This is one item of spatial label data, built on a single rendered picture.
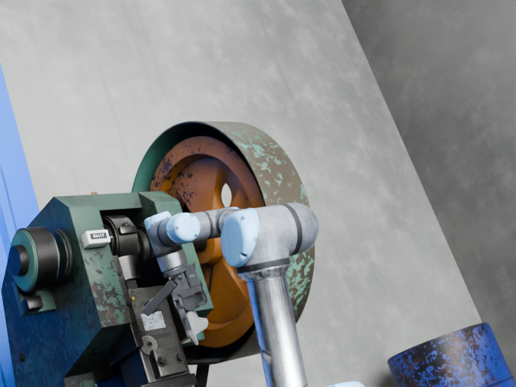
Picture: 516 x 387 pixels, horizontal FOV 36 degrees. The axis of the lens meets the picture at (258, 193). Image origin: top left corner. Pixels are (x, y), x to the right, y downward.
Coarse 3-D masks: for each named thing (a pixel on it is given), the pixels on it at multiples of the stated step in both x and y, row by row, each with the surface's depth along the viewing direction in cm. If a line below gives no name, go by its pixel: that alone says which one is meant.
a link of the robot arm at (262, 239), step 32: (224, 224) 169; (256, 224) 164; (288, 224) 167; (224, 256) 169; (256, 256) 164; (288, 256) 168; (256, 288) 165; (288, 288) 168; (256, 320) 166; (288, 320) 165; (288, 352) 164; (288, 384) 163
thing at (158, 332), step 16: (144, 288) 237; (160, 288) 240; (160, 304) 238; (144, 320) 232; (160, 320) 235; (144, 336) 228; (160, 336) 232; (176, 336) 236; (144, 352) 226; (160, 352) 226; (176, 352) 229; (128, 368) 231; (144, 368) 225; (160, 368) 224; (176, 368) 227; (128, 384) 231; (144, 384) 224
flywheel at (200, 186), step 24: (192, 144) 270; (216, 144) 260; (168, 168) 282; (192, 168) 277; (216, 168) 267; (240, 168) 251; (168, 192) 288; (192, 192) 278; (216, 192) 269; (240, 192) 257; (216, 240) 264; (216, 264) 269; (216, 288) 270; (240, 288) 260; (216, 312) 270; (240, 312) 260; (216, 336) 265; (240, 336) 255
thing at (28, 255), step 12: (108, 228) 243; (12, 240) 231; (24, 240) 225; (144, 240) 248; (204, 240) 266; (12, 252) 226; (24, 252) 224; (36, 252) 221; (144, 252) 248; (12, 264) 227; (24, 264) 223; (36, 264) 221; (24, 276) 227; (36, 276) 222; (24, 288) 227
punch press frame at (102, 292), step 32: (160, 192) 260; (32, 224) 248; (64, 224) 231; (96, 224) 232; (64, 256) 229; (96, 256) 227; (192, 256) 247; (64, 288) 233; (96, 288) 222; (32, 320) 251; (64, 320) 234; (96, 320) 220; (128, 320) 223; (32, 352) 252; (64, 352) 235; (96, 352) 231; (32, 384) 253; (64, 384) 236
